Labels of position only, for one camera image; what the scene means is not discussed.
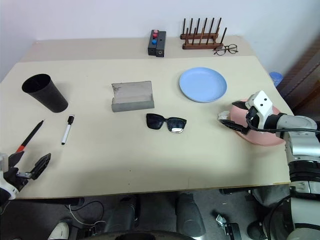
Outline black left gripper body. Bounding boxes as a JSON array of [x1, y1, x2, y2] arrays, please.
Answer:
[[0, 166, 33, 195]]

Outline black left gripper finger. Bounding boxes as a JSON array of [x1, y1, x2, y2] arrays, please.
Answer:
[[7, 152, 25, 169], [29, 152, 52, 181]]

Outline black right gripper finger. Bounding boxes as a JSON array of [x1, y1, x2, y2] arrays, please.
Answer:
[[231, 99, 251, 111], [219, 119, 251, 136]]

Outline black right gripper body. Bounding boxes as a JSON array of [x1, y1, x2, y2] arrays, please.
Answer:
[[244, 106, 261, 135]]

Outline crumpled white paper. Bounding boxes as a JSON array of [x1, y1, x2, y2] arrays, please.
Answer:
[[216, 110, 231, 123]]

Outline pink plate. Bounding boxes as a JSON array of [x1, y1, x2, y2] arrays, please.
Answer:
[[229, 98, 286, 147]]

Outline black pen with orange grip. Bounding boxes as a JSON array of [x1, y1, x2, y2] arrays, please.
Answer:
[[15, 120, 45, 154]]

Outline white marker with black cap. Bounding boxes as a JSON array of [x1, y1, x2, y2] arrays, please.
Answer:
[[60, 114, 76, 146]]

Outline blue water bottle top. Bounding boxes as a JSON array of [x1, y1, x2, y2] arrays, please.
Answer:
[[268, 71, 284, 88]]

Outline light blue plate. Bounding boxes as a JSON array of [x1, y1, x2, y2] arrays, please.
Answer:
[[178, 67, 228, 104]]

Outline thin-framed clear eyeglasses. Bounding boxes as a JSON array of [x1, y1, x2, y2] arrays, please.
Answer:
[[212, 44, 239, 57]]

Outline black plastic cup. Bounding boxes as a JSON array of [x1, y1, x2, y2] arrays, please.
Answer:
[[21, 73, 69, 114]]

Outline white shoe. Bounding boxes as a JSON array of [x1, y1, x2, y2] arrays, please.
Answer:
[[47, 221, 70, 240]]

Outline brown wooden peg rack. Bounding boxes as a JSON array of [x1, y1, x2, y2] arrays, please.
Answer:
[[180, 16, 228, 50]]

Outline black sunglasses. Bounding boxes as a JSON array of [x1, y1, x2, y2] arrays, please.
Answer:
[[145, 113, 188, 135]]

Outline dark rounded robot leg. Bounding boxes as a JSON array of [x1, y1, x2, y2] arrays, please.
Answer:
[[176, 191, 206, 236], [103, 194, 141, 235]]

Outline black box with coloured buttons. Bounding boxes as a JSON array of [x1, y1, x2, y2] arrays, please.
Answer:
[[147, 29, 161, 56]]

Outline grey open glasses case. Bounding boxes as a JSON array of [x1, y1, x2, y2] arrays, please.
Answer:
[[110, 80, 155, 113]]

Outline silver robot torso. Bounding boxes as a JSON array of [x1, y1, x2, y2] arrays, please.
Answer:
[[249, 186, 320, 240]]

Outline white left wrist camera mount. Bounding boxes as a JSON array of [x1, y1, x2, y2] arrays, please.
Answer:
[[0, 151, 19, 201]]

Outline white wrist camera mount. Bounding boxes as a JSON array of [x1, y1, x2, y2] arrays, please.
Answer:
[[246, 90, 274, 131], [0, 151, 19, 201]]

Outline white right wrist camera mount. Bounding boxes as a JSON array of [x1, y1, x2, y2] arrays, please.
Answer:
[[246, 90, 274, 131]]

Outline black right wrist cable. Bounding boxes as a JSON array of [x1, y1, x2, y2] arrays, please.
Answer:
[[245, 109, 320, 135]]

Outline black table frame bar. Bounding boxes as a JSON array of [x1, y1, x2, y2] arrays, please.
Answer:
[[0, 197, 85, 208]]

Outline black floor bracket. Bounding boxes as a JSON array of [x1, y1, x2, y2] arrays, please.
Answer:
[[222, 222, 242, 240]]

